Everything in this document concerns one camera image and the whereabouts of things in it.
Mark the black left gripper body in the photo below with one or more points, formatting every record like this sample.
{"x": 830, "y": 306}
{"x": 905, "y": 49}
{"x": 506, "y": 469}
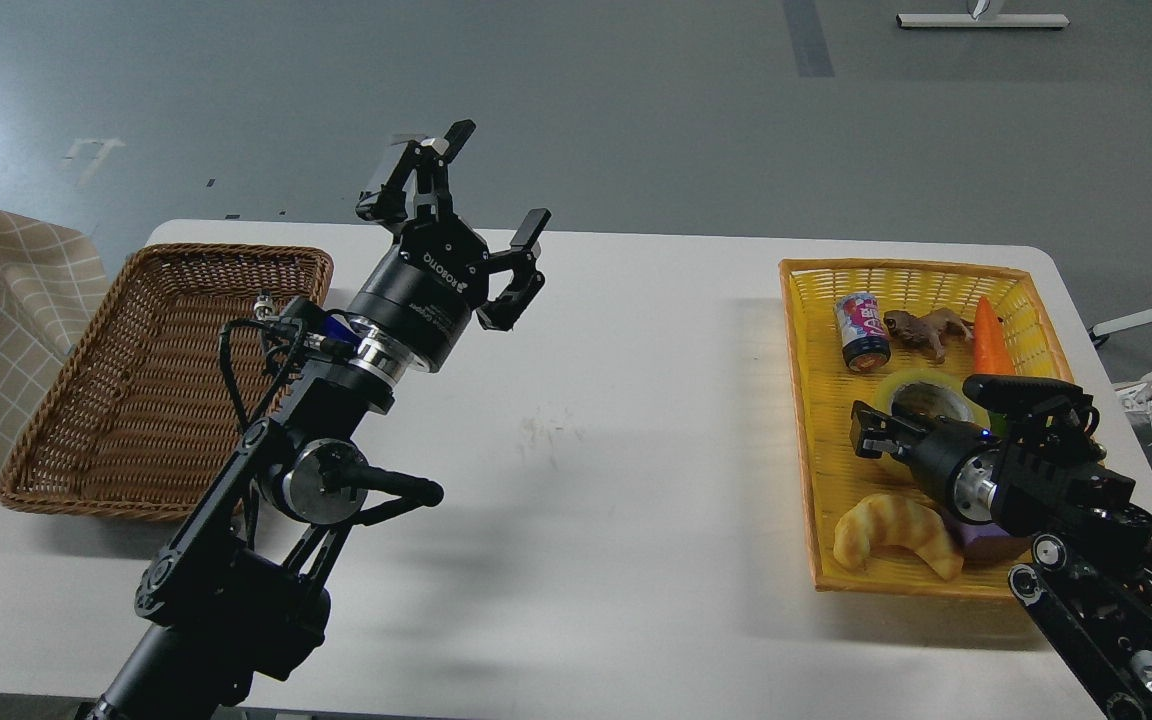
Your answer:
{"x": 422, "y": 292}

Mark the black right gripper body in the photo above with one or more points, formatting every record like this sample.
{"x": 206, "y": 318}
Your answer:
{"x": 952, "y": 461}

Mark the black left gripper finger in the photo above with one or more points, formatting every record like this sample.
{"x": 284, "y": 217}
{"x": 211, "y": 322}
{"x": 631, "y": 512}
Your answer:
{"x": 521, "y": 261}
{"x": 411, "y": 184}

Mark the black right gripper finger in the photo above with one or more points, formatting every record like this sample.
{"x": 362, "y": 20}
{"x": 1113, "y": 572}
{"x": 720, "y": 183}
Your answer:
{"x": 896, "y": 434}

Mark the yellow tape roll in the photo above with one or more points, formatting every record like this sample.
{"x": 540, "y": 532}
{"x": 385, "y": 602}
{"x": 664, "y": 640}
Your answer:
{"x": 927, "y": 398}

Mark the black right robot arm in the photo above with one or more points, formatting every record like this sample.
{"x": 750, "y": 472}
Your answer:
{"x": 1089, "y": 584}

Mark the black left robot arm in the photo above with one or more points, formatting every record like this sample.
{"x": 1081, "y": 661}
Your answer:
{"x": 240, "y": 589}

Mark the toy croissant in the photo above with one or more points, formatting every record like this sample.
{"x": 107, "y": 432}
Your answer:
{"x": 896, "y": 521}

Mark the purple foam cube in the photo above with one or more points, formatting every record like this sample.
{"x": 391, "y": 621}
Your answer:
{"x": 984, "y": 544}

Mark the small soda can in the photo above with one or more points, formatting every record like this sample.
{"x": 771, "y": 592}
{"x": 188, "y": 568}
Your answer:
{"x": 865, "y": 345}

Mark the yellow plastic basket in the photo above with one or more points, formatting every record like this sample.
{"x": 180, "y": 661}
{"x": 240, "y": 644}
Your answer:
{"x": 834, "y": 478}

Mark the toy carrot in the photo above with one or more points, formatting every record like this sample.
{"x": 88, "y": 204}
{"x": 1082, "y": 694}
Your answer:
{"x": 990, "y": 354}

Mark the brown toy animal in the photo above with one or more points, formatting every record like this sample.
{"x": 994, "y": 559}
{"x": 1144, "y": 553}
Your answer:
{"x": 927, "y": 333}

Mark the brown wicker basket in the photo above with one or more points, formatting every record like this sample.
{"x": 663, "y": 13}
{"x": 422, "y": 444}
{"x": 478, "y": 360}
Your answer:
{"x": 139, "y": 422}

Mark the white furniture base bar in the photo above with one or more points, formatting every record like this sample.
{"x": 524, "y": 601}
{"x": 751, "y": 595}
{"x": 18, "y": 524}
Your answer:
{"x": 966, "y": 21}

